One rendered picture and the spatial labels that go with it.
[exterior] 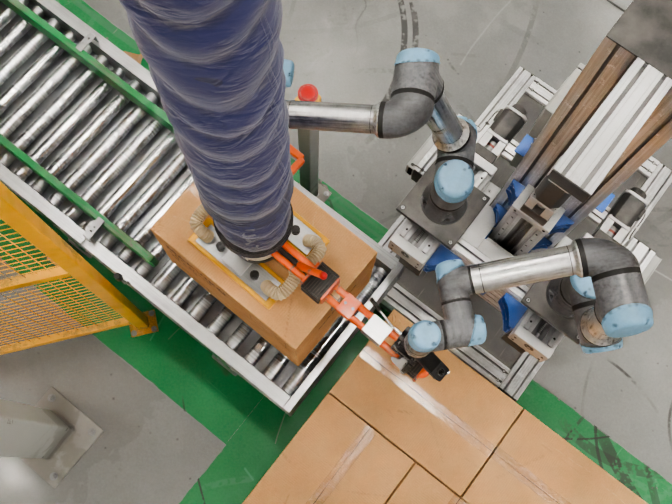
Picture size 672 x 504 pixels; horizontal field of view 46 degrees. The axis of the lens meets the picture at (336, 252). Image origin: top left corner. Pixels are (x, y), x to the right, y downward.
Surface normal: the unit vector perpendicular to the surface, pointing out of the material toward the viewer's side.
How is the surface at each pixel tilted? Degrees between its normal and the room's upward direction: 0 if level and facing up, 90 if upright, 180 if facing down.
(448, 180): 8
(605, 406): 0
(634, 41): 0
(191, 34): 73
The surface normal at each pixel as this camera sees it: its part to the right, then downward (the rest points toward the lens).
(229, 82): 0.32, 0.87
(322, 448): 0.03, -0.26
